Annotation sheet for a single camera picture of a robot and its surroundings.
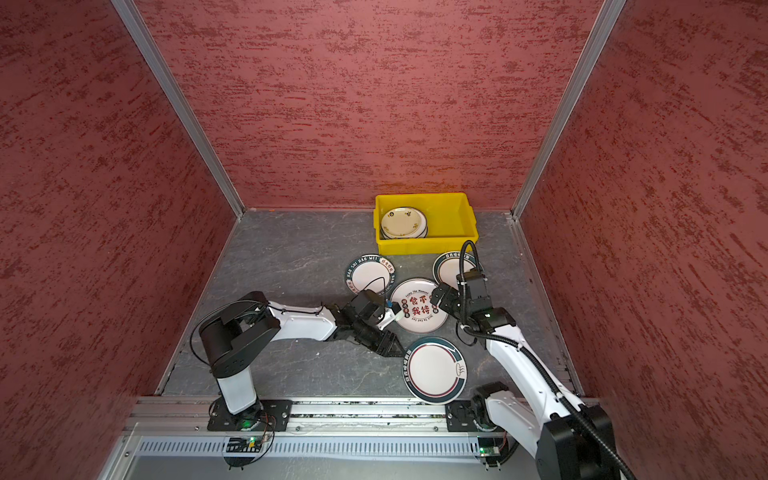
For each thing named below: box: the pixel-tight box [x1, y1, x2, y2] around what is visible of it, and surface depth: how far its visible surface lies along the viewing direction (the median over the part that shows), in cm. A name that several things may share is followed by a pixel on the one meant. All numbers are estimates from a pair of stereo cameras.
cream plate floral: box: [380, 207, 429, 239], surface depth 112 cm
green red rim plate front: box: [402, 336, 468, 405], surface depth 83 cm
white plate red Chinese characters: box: [390, 278, 448, 334], surface depth 96 cm
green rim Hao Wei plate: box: [346, 254, 396, 295], surface depth 105 cm
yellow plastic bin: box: [374, 192, 479, 255], surface depth 114 cm
